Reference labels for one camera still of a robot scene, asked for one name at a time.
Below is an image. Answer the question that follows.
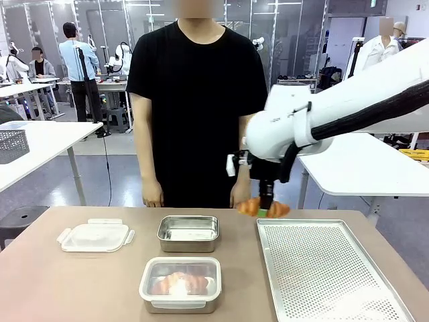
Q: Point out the black right arm cable sleeve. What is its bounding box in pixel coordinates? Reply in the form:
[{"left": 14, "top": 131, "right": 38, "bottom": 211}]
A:
[{"left": 279, "top": 78, "right": 429, "bottom": 184}]

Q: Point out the seated person in grey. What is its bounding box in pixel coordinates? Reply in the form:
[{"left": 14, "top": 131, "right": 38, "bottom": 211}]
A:
[{"left": 27, "top": 46, "right": 56, "bottom": 81}]

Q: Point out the person's left hand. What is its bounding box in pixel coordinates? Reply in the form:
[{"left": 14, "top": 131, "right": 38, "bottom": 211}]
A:
[{"left": 229, "top": 183, "right": 253, "bottom": 211}]

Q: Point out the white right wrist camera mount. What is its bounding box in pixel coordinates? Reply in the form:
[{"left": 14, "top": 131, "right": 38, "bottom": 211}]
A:
[{"left": 225, "top": 153, "right": 238, "bottom": 178}]

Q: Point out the mannequin in white shirt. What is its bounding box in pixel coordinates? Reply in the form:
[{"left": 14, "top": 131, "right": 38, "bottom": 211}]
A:
[{"left": 361, "top": 15, "right": 404, "bottom": 72}]

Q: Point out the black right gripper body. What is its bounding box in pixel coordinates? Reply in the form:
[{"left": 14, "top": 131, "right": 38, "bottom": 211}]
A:
[{"left": 249, "top": 160, "right": 281, "bottom": 198}]

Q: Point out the black camera tripod with cable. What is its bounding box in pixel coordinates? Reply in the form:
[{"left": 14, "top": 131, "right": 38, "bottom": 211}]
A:
[{"left": 74, "top": 46, "right": 113, "bottom": 139}]

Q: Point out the black bag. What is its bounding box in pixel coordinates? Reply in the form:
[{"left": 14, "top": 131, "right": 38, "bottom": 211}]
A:
[{"left": 319, "top": 66, "right": 343, "bottom": 92}]

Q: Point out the small clear plastic clip lid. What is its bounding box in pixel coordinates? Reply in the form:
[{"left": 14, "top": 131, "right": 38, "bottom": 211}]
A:
[{"left": 56, "top": 218, "right": 136, "bottom": 254}]

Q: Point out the black round stool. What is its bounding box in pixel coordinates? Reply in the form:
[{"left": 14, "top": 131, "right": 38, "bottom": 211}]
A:
[{"left": 0, "top": 205, "right": 51, "bottom": 251}]

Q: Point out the black light stand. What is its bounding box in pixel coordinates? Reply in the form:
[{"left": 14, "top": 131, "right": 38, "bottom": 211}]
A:
[{"left": 347, "top": 37, "right": 365, "bottom": 81}]

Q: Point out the yellow flat crate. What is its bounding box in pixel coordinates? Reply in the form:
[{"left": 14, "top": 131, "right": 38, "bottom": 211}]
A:
[{"left": 397, "top": 148, "right": 429, "bottom": 164}]

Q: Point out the mannequin with beige hat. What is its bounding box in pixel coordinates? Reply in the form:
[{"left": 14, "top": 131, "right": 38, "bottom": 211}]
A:
[{"left": 393, "top": 21, "right": 409, "bottom": 52}]

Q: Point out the clear plastic box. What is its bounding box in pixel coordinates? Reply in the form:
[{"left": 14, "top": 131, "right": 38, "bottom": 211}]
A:
[{"left": 0, "top": 121, "right": 28, "bottom": 131}]

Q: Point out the person's right hand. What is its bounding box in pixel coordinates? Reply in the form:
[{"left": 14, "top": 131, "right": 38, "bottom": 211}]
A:
[{"left": 141, "top": 180, "right": 166, "bottom": 208}]

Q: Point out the white side table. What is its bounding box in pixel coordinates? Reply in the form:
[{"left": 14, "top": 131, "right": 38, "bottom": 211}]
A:
[{"left": 0, "top": 119, "right": 105, "bottom": 207}]

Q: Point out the golden brown croissant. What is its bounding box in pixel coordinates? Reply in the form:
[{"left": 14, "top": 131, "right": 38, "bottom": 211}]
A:
[
  {"left": 237, "top": 197, "right": 291, "bottom": 219},
  {"left": 149, "top": 270, "right": 210, "bottom": 297}
]

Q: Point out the white background desk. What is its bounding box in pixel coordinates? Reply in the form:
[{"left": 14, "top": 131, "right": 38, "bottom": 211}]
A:
[{"left": 0, "top": 81, "right": 66, "bottom": 121}]

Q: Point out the man in light blue shirt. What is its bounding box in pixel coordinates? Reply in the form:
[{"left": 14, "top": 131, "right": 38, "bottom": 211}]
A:
[{"left": 58, "top": 21, "right": 103, "bottom": 123}]

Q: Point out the person in black t-shirt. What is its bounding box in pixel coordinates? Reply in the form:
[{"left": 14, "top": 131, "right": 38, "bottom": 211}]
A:
[{"left": 126, "top": 0, "right": 269, "bottom": 209}]

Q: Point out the white shoe rack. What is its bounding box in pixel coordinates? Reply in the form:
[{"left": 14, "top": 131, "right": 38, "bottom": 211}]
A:
[{"left": 275, "top": 74, "right": 318, "bottom": 95}]

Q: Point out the small steel rectangular container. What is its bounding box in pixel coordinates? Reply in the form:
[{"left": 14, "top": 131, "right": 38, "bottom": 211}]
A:
[{"left": 157, "top": 215, "right": 221, "bottom": 254}]

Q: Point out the large clear plastic clip lid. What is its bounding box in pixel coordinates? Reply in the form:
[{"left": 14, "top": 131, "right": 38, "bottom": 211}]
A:
[{"left": 138, "top": 256, "right": 223, "bottom": 309}]

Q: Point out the person's right forearm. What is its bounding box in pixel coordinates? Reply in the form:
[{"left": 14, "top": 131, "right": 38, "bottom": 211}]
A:
[{"left": 128, "top": 93, "right": 165, "bottom": 189}]

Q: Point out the perforated metal baking tray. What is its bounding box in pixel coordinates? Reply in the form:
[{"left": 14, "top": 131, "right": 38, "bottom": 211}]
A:
[{"left": 255, "top": 218, "right": 417, "bottom": 322}]

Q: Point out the grey plastic step stool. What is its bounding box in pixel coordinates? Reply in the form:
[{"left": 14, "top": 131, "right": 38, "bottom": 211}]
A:
[{"left": 105, "top": 107, "right": 133, "bottom": 133}]

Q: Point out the large white work table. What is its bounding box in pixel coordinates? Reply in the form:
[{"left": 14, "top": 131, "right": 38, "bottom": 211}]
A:
[{"left": 296, "top": 131, "right": 429, "bottom": 216}]

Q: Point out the person's left forearm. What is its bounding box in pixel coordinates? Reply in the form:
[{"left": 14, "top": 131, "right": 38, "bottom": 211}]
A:
[{"left": 233, "top": 113, "right": 259, "bottom": 189}]

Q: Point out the grey perforated basket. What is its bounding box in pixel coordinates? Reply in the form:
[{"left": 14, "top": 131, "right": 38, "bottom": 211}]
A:
[{"left": 0, "top": 128, "right": 29, "bottom": 165}]

